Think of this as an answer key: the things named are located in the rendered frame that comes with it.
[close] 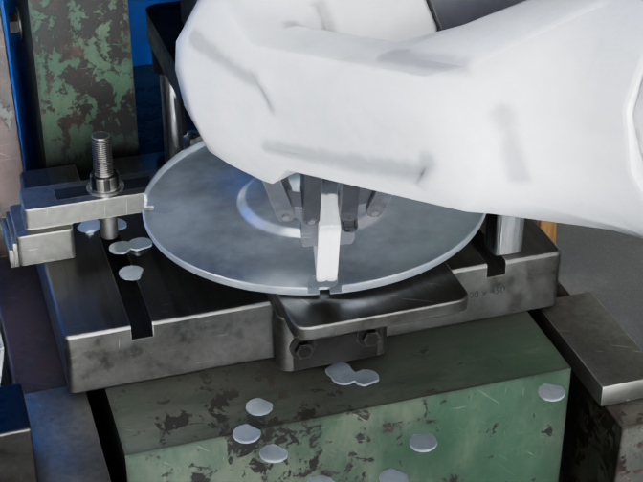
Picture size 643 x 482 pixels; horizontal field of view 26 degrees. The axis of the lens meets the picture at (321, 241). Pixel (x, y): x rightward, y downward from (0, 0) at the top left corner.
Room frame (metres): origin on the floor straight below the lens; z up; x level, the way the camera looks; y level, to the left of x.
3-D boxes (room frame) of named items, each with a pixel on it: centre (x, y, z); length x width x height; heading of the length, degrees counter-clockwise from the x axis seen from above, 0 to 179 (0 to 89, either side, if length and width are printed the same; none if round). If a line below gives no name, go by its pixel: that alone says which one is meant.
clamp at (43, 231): (1.09, 0.20, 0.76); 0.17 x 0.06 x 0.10; 107
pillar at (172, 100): (1.18, 0.14, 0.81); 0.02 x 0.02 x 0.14
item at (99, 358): (1.14, 0.04, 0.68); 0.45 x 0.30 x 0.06; 107
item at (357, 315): (0.98, -0.01, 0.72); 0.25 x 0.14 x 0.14; 17
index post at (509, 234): (1.07, -0.16, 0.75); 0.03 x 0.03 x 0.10; 17
